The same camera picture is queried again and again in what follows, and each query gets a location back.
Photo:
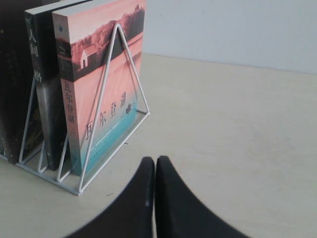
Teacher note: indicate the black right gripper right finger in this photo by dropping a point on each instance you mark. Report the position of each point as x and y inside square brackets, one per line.
[179, 213]

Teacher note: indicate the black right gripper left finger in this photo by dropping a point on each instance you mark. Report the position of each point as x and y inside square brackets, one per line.
[130, 214]

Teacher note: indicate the black grey spine book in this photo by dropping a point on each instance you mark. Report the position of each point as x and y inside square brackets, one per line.
[41, 38]

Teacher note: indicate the white wire book rack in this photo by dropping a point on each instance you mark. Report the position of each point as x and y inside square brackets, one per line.
[37, 163]

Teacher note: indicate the pink red cover book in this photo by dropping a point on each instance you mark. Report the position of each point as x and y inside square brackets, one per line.
[99, 47]

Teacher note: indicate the dark brown spine book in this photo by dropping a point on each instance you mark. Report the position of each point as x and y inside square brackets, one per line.
[16, 76]

